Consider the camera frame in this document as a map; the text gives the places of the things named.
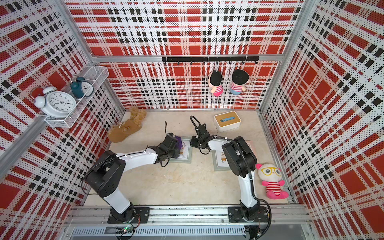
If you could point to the black hook rail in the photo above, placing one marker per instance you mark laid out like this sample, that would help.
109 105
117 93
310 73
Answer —
210 59

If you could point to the white pink plush toy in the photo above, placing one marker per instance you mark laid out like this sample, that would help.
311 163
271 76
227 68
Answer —
272 178

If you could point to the white wire shelf basket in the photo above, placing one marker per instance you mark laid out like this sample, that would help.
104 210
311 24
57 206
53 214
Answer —
91 79

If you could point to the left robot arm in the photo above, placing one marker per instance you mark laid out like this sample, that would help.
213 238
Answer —
104 177

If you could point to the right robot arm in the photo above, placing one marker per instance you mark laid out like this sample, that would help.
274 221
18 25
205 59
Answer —
242 162

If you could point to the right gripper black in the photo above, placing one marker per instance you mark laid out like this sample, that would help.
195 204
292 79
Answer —
193 139

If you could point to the doll with blue clothes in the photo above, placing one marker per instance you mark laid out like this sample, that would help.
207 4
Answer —
239 79

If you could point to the doll with pink clothes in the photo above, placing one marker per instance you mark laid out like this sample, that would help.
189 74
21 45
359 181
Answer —
215 83

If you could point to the green circuit board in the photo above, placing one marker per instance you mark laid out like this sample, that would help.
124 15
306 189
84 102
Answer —
124 231

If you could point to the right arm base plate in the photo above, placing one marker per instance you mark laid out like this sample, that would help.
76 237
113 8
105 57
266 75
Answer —
256 214

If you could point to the teal alarm clock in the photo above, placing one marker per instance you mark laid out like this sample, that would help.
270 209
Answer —
81 88

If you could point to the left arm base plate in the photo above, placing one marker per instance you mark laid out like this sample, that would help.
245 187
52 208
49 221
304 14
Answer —
133 215

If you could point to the green picture frame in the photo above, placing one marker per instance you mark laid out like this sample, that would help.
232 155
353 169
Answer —
185 152
219 161

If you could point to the purple cloth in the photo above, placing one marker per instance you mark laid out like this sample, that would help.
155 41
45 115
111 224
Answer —
179 142

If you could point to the white tissue box wooden lid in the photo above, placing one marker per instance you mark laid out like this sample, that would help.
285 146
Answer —
227 121

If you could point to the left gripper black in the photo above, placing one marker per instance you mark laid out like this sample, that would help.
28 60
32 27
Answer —
177 152

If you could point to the brown plush toy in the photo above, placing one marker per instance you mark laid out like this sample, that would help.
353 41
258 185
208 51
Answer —
121 131

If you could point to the white alarm clock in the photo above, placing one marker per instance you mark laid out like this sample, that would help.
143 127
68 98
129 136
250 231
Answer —
55 103

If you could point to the pink picture frame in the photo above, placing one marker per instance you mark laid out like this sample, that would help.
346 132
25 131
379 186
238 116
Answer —
250 145

